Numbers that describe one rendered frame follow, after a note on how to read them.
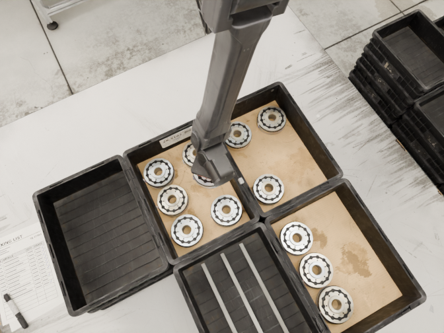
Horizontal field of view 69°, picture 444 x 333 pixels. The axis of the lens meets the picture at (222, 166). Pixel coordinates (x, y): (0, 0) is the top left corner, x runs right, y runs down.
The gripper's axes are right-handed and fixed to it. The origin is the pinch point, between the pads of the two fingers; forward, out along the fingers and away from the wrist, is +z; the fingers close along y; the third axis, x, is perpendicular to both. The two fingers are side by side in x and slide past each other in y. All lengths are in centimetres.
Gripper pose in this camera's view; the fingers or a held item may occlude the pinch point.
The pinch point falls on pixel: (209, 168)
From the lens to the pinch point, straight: 96.7
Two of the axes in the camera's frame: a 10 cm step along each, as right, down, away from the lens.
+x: -9.5, -3.0, 1.0
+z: 0.0, 3.1, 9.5
